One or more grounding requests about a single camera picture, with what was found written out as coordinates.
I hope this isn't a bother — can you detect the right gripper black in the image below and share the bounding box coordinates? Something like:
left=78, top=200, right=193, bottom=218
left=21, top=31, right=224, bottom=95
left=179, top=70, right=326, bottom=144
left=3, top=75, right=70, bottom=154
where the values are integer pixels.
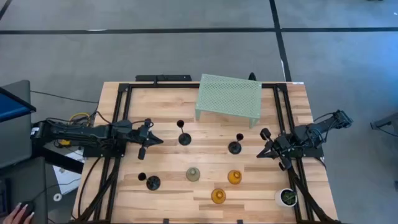
left=256, top=127, right=295, bottom=172

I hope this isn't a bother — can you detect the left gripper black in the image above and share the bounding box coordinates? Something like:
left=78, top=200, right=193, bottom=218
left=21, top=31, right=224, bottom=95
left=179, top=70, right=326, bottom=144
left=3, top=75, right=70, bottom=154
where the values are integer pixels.
left=136, top=118, right=165, bottom=161

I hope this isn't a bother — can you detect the tall black candlestick holder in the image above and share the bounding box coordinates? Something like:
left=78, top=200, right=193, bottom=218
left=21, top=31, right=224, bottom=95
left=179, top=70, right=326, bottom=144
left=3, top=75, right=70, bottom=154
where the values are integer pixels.
left=176, top=119, right=192, bottom=146

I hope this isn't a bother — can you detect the short black candlestick holder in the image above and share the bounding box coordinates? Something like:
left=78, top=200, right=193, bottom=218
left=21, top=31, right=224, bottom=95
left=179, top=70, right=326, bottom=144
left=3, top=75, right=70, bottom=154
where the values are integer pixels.
left=228, top=133, right=244, bottom=156

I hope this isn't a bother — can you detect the medium black candlestick holder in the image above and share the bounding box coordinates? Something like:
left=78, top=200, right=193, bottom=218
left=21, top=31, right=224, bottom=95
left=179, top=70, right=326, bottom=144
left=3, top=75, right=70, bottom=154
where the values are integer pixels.
left=137, top=172, right=162, bottom=191

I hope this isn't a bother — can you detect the amber ribbed glass candle holder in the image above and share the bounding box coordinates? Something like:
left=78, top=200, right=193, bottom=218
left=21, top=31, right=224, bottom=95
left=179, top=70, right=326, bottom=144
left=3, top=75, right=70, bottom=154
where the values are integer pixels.
left=211, top=188, right=227, bottom=205
left=227, top=169, right=243, bottom=185

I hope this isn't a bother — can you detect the clear ribbed glass candle holder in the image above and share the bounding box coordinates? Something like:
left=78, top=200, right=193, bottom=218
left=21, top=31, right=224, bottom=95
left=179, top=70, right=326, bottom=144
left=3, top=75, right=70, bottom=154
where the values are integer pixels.
left=185, top=167, right=201, bottom=182

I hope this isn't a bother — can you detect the white pot with green plant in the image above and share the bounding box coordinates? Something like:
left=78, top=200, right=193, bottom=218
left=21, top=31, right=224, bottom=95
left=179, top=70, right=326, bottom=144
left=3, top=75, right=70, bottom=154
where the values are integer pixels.
left=274, top=187, right=299, bottom=208

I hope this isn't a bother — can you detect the green perforated metal shelf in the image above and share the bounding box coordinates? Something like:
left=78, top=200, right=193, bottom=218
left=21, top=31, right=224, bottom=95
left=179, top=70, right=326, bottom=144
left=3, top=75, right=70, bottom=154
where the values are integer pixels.
left=195, top=73, right=263, bottom=129

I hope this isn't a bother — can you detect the white paper sheet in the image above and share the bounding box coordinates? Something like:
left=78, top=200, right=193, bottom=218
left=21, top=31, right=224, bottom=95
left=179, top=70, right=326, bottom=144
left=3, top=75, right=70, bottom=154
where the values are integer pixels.
left=52, top=148, right=85, bottom=196

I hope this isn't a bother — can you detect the dark grey furniture piece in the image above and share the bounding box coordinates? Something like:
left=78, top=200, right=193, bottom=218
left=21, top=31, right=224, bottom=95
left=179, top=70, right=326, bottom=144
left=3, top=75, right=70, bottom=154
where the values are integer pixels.
left=369, top=112, right=398, bottom=138

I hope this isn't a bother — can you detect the black desk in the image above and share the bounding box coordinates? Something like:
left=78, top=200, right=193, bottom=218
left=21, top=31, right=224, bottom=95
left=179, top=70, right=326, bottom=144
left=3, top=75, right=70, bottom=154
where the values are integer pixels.
left=0, top=156, right=48, bottom=224

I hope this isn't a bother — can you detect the grey cabinet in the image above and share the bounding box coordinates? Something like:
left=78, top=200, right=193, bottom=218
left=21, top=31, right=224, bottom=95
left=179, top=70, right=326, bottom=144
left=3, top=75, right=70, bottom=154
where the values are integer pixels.
left=0, top=80, right=32, bottom=169

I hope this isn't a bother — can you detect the black computer mouse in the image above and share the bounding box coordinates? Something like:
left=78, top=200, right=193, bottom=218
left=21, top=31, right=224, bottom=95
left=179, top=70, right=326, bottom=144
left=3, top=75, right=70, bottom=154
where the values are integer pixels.
left=18, top=200, right=35, bottom=218

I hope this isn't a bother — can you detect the monitor with blue screen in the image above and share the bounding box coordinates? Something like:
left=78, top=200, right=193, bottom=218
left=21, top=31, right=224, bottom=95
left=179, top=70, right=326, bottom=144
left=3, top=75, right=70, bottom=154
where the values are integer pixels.
left=0, top=86, right=37, bottom=124

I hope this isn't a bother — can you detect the person's hand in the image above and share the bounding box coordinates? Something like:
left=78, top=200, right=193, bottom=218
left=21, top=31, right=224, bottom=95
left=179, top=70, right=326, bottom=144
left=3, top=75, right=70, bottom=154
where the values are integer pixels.
left=2, top=202, right=35, bottom=224

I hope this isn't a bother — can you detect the black keyboard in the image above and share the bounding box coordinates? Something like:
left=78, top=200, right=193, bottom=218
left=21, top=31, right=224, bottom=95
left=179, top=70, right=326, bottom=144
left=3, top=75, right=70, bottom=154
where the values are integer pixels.
left=0, top=179, right=9, bottom=218

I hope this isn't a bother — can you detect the black cable bundle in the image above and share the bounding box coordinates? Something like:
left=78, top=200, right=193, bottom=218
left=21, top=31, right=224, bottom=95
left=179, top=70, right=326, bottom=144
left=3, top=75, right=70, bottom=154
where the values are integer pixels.
left=74, top=157, right=122, bottom=223
left=287, top=167, right=337, bottom=223

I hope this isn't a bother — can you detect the black aluminium table frame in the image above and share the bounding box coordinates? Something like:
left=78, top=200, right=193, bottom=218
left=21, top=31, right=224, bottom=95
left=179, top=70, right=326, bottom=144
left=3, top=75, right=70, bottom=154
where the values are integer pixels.
left=93, top=82, right=338, bottom=224

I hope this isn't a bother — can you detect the long black mounting bracket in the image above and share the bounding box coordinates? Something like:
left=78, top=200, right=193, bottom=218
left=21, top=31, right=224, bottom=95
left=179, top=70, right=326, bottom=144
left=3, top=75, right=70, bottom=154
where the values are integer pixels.
left=136, top=74, right=192, bottom=82

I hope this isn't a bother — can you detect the yellow cable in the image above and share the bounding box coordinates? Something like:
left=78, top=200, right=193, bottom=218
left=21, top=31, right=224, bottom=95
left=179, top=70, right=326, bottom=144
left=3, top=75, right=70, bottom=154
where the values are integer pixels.
left=68, top=111, right=91, bottom=123

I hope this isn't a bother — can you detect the thin black floor cable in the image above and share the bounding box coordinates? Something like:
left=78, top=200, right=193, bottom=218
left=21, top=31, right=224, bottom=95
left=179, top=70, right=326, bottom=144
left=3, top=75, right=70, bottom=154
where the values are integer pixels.
left=30, top=90, right=100, bottom=105

